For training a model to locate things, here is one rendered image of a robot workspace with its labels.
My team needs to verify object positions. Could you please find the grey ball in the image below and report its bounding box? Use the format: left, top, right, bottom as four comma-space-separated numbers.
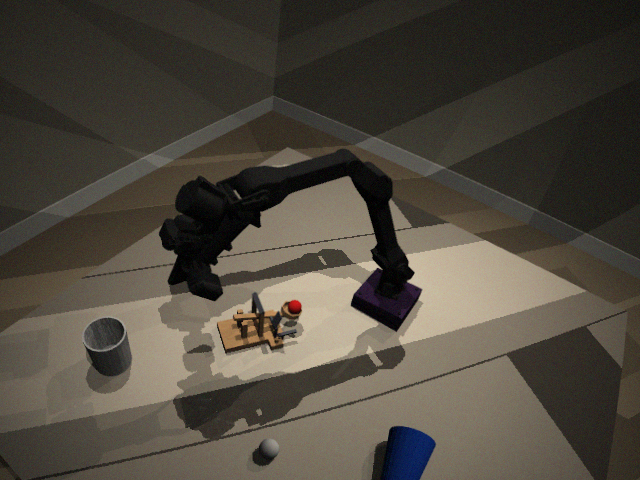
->
259, 439, 280, 460

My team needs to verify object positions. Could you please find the blue cup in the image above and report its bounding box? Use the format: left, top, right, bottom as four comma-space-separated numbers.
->
380, 426, 436, 480

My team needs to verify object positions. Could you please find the dark grey cup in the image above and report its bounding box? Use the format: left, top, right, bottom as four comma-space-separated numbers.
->
82, 316, 132, 377

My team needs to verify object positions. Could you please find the dark red ball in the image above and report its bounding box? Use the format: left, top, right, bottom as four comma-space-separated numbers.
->
288, 300, 302, 314

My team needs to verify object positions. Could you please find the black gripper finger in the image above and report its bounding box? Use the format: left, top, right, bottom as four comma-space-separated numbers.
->
168, 255, 191, 282
168, 259, 189, 285

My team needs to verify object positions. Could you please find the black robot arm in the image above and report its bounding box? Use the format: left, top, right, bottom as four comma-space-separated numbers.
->
159, 149, 415, 300

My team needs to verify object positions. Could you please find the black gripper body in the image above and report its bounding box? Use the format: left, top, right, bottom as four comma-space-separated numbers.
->
186, 222, 233, 301

